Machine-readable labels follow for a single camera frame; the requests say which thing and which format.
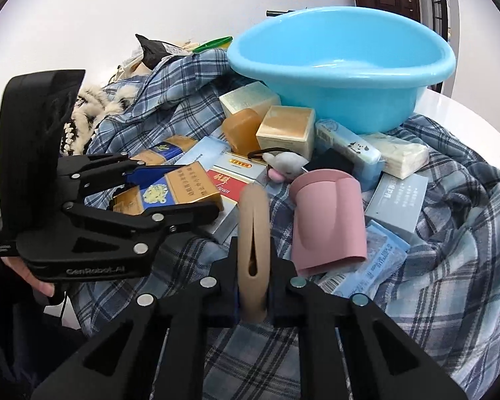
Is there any green rimmed container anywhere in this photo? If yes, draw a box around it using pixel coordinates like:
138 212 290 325
192 35 233 54

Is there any person's left hand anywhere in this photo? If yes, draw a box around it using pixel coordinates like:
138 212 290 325
0 256 57 296

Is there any pink silicone case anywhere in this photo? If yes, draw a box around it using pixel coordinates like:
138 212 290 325
289 168 367 276

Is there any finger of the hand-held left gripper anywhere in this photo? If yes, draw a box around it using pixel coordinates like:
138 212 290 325
56 153 181 208
21 202 220 266

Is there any black plastic bag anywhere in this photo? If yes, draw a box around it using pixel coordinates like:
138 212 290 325
135 33 184 69

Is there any grey plush mouse hair tie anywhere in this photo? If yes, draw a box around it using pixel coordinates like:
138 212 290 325
246 147 311 182

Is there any light blue plastic basin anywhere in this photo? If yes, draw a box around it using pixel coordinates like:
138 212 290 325
227 6 457 135

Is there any grey-blue flat box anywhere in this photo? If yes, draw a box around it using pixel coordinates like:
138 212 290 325
364 172 430 242

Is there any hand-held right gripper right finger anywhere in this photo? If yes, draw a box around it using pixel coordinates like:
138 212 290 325
270 254 469 400

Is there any gold and blue cigarette pack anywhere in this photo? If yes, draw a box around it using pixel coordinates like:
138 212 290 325
110 166 226 217
131 135 198 165

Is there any black and white fur garment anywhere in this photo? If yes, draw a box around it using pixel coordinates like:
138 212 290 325
60 83 134 157

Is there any gold cardboard box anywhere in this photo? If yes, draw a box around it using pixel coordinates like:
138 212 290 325
256 105 316 161

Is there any light blue wipes packet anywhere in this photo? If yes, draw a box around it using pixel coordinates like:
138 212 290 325
317 221 411 301

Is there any red and white cigarette pack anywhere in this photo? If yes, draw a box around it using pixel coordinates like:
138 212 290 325
204 152 267 244

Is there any light blue tissue pack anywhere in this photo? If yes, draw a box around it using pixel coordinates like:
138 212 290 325
173 135 232 167

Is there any black framed glass door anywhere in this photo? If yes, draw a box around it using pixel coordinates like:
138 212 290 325
417 0 455 34

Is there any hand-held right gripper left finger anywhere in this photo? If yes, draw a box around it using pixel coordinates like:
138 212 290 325
31 235 240 400

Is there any black flat pouch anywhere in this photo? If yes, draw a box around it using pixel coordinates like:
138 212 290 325
306 148 355 176

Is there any amber soap bar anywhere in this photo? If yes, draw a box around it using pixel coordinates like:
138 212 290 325
222 108 261 157

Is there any blue plaid cloth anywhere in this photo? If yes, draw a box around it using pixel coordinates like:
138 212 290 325
69 48 500 400

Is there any person's left forearm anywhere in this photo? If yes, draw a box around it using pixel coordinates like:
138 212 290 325
0 258 88 400

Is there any cream tissue pack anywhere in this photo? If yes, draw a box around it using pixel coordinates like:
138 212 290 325
362 132 430 180

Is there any light blue cartoon box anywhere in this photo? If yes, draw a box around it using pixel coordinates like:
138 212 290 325
314 119 384 194

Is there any tan perforated silicone disc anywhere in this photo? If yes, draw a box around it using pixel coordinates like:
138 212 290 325
237 184 272 323

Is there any cream cardboard box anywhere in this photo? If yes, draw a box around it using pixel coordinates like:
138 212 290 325
219 81 282 117

